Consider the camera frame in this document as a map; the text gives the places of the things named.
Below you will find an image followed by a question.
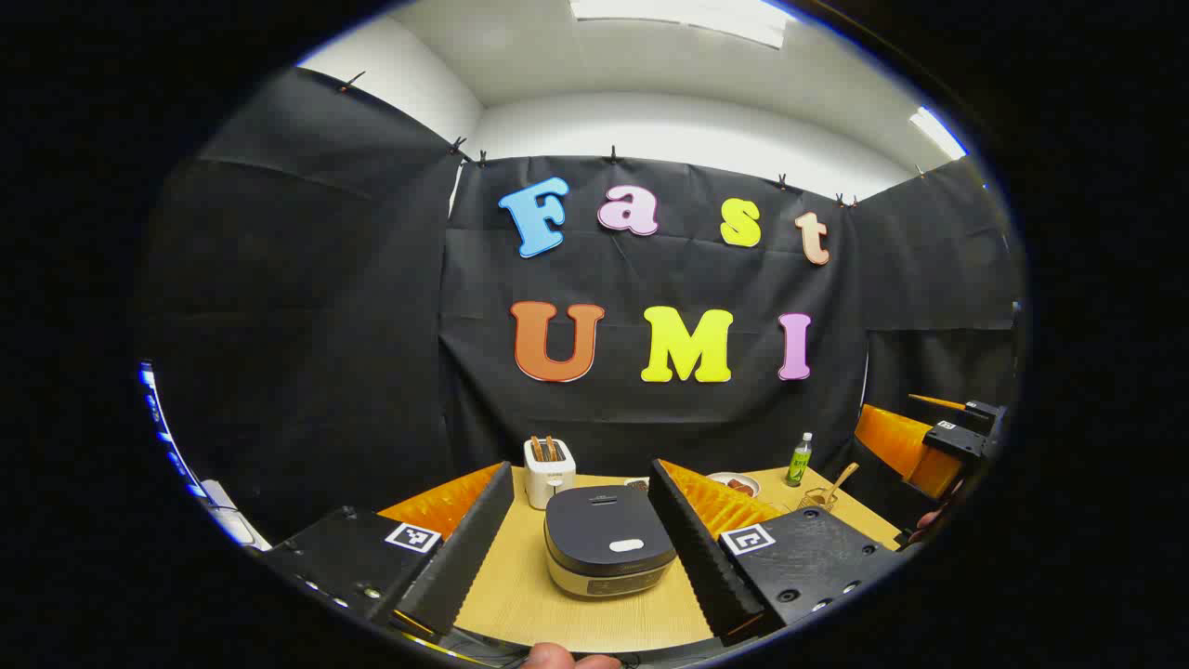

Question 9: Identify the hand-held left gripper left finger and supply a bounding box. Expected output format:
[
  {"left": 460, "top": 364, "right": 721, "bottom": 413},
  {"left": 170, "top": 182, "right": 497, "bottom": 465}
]
[{"left": 255, "top": 462, "right": 515, "bottom": 640}]

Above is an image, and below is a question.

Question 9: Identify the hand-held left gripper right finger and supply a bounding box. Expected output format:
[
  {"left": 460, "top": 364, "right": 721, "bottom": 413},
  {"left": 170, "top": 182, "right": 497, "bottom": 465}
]
[{"left": 647, "top": 458, "right": 907, "bottom": 647}]

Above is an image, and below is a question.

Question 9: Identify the wooden spoon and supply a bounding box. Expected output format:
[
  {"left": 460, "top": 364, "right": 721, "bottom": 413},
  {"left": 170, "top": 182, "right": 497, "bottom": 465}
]
[{"left": 821, "top": 462, "right": 861, "bottom": 508}]

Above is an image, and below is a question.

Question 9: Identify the black and cream rice cooker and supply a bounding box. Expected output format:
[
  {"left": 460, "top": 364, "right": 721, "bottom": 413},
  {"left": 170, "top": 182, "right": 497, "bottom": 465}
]
[{"left": 543, "top": 484, "right": 677, "bottom": 598}]

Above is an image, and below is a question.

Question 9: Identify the green tea bottle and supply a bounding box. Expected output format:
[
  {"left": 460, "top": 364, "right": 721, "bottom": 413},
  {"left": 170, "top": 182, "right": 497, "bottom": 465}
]
[{"left": 785, "top": 432, "right": 814, "bottom": 489}]

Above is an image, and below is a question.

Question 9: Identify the white toaster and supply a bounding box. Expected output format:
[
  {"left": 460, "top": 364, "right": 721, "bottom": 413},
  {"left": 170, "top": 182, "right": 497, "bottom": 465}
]
[{"left": 523, "top": 437, "right": 577, "bottom": 510}]

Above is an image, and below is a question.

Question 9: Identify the black backdrop cloth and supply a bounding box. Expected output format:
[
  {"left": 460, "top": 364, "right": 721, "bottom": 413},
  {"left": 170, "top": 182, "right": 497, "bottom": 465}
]
[{"left": 139, "top": 65, "right": 1023, "bottom": 549}]

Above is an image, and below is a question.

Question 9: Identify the ceiling light panel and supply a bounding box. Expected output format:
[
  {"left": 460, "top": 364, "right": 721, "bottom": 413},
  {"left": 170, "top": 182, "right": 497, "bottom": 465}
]
[{"left": 908, "top": 106, "right": 969, "bottom": 161}]

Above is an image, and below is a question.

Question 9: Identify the computer monitor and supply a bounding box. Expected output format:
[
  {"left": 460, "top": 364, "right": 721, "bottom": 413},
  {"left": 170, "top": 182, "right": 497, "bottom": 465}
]
[{"left": 139, "top": 361, "right": 202, "bottom": 499}]

